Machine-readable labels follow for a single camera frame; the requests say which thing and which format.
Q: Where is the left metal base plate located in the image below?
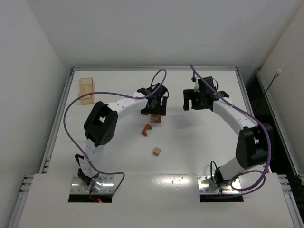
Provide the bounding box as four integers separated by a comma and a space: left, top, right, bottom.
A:
70, 175, 114, 195

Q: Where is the brown arch wood block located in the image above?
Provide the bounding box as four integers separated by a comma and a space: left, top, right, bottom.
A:
142, 124, 152, 137

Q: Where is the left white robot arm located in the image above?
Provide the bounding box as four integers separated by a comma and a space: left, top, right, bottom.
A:
75, 83, 168, 186

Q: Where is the purple cable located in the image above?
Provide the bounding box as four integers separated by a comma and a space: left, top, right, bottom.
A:
189, 63, 272, 196
63, 68, 167, 190

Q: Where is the reddish long wood block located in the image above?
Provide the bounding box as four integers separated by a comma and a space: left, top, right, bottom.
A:
155, 115, 162, 124

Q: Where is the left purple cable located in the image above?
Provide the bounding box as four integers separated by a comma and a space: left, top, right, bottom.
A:
63, 68, 167, 190

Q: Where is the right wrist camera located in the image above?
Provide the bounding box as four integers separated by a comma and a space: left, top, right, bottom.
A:
191, 76, 199, 92

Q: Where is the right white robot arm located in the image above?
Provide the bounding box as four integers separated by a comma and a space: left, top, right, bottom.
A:
183, 76, 273, 187

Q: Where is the black wall cable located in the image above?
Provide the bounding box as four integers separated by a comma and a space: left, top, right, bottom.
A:
251, 69, 282, 112

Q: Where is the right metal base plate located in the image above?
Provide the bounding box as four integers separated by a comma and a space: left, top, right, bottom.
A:
197, 175, 241, 196

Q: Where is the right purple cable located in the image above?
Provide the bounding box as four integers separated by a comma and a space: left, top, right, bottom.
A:
189, 63, 272, 196

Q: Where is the lone light wood cube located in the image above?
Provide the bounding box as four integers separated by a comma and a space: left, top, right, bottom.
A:
153, 147, 161, 156

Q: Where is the metal base plate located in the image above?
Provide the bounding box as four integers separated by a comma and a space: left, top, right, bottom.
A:
70, 175, 114, 195
197, 175, 241, 196

